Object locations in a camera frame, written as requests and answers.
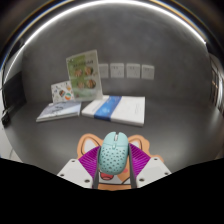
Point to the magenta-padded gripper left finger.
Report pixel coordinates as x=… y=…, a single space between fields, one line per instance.
x=88 y=160

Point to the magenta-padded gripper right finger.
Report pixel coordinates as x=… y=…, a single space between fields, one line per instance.
x=140 y=159

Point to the mint green perforated computer mouse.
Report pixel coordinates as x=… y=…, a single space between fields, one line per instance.
x=113 y=154

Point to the orange cat-shaped mouse pad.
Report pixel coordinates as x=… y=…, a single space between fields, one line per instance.
x=87 y=143

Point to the white book with blue band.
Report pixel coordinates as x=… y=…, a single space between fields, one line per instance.
x=115 y=109

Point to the grey-white flat book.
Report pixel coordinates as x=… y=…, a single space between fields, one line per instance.
x=60 y=111

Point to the small colourful printed card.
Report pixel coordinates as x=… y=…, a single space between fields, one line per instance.
x=61 y=91

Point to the black monitor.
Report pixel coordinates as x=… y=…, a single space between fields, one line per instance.
x=14 y=91

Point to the row of white wall sockets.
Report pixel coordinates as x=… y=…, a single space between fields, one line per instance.
x=128 y=71

